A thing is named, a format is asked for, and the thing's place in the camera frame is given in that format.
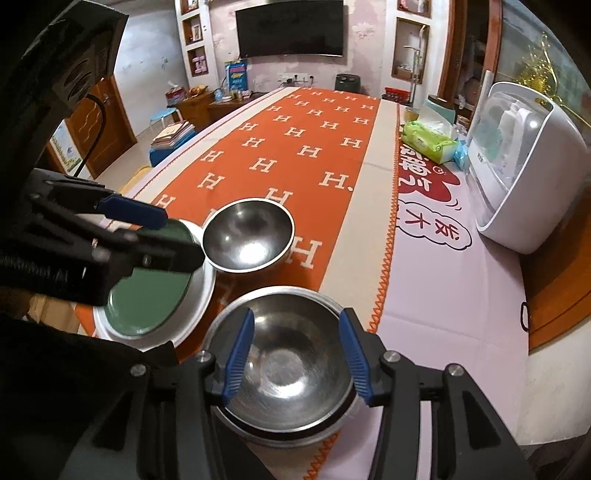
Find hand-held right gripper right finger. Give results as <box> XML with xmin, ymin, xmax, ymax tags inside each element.
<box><xmin>338</xmin><ymin>308</ymin><xmax>527</xmax><ymax>480</ymax></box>

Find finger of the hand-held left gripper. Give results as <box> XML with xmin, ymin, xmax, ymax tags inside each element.
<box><xmin>32</xmin><ymin>182</ymin><xmax>169</xmax><ymax>230</ymax></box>
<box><xmin>83</xmin><ymin>228</ymin><xmax>206</xmax><ymax>296</ymax></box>

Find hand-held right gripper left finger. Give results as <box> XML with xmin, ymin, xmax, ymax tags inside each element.
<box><xmin>81</xmin><ymin>308</ymin><xmax>256</xmax><ymax>480</ymax></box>

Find plain white plate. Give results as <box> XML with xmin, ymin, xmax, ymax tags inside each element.
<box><xmin>92</xmin><ymin>219</ymin><xmax>218</xmax><ymax>352</ymax></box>

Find green plate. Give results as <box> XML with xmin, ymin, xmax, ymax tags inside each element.
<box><xmin>107</xmin><ymin>220</ymin><xmax>195</xmax><ymax>337</ymax></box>

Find small round steel bowl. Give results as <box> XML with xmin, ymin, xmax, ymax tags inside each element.
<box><xmin>202</xmin><ymin>198</ymin><xmax>295</xmax><ymax>274</ymax></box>

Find wide flat-bottomed steel bowl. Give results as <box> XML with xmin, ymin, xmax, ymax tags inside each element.
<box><xmin>203</xmin><ymin>285</ymin><xmax>372</xmax><ymax>449</ymax></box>

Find yellow plastic stool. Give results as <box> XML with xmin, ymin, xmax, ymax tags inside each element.
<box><xmin>119</xmin><ymin>166</ymin><xmax>153</xmax><ymax>195</ymax></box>

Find blue plastic stool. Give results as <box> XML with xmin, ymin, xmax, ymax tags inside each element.
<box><xmin>148</xmin><ymin>145</ymin><xmax>174</xmax><ymax>167</ymax></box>

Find brown wooden room door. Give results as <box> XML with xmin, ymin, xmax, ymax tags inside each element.
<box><xmin>65</xmin><ymin>76</ymin><xmax>138</xmax><ymax>181</ymax></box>

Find stack of books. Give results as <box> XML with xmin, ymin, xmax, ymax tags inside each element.
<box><xmin>151</xmin><ymin>121</ymin><xmax>197</xmax><ymax>149</ymax></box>

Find round light blue stool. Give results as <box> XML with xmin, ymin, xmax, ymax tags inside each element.
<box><xmin>150</xmin><ymin>107</ymin><xmax>178</xmax><ymax>139</ymax></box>

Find pale pink printed tablecloth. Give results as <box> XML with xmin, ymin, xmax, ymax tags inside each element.
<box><xmin>74</xmin><ymin>85</ymin><xmax>532</xmax><ymax>480</ymax></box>

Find wooden television cabinet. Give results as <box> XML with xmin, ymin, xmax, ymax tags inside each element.
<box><xmin>178</xmin><ymin>88</ymin><xmax>269</xmax><ymax>132</ymax></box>

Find orange patterned table runner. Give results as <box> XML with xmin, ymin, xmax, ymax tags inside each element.
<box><xmin>76</xmin><ymin>85</ymin><xmax>402</xmax><ymax>480</ymax></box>

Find blue printed box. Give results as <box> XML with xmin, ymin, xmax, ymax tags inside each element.
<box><xmin>225</xmin><ymin>59</ymin><xmax>250</xmax><ymax>90</ymax></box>

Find orange wooden sliding door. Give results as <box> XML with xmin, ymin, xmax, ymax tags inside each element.
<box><xmin>522</xmin><ymin>194</ymin><xmax>591</xmax><ymax>356</ymax></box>

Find green wet wipes packet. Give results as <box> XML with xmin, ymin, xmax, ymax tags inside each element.
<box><xmin>401</xmin><ymin>119</ymin><xmax>455</xmax><ymax>163</ymax></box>

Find blue packet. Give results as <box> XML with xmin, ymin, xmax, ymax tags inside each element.
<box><xmin>452</xmin><ymin>138</ymin><xmax>472</xmax><ymax>169</ymax></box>

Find black flat television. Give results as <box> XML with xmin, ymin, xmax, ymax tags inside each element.
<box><xmin>235</xmin><ymin>0</ymin><xmax>346</xmax><ymax>58</ymax></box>

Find white countertop sterilizer cabinet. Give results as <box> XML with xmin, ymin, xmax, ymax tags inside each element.
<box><xmin>466</xmin><ymin>80</ymin><xmax>589</xmax><ymax>254</ymax></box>

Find teal canister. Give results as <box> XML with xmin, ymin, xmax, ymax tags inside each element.
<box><xmin>422</xmin><ymin>95</ymin><xmax>455</xmax><ymax>125</ymax></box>

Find gold hanging ornament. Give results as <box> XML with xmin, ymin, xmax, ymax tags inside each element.
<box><xmin>517</xmin><ymin>32</ymin><xmax>566</xmax><ymax>102</ymax></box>

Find black cable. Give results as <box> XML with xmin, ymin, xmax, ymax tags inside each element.
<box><xmin>74</xmin><ymin>95</ymin><xmax>108</xmax><ymax>178</ymax></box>

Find wall poster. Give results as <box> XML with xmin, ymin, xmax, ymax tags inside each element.
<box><xmin>46</xmin><ymin>122</ymin><xmax>84</xmax><ymax>176</ymax></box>

